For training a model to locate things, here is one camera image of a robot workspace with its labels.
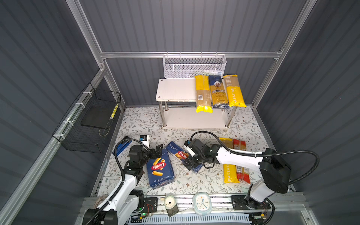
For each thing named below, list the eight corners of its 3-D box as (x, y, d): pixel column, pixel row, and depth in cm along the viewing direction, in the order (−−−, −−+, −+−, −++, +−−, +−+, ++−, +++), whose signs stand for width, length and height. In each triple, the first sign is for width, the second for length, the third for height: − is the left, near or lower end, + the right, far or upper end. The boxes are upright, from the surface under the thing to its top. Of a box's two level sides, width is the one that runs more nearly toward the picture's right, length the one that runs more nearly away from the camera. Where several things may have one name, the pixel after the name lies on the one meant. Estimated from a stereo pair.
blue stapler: (114, 154, 95) (111, 151, 91) (128, 140, 102) (126, 137, 99) (117, 157, 93) (115, 154, 90) (131, 142, 101) (130, 139, 97)
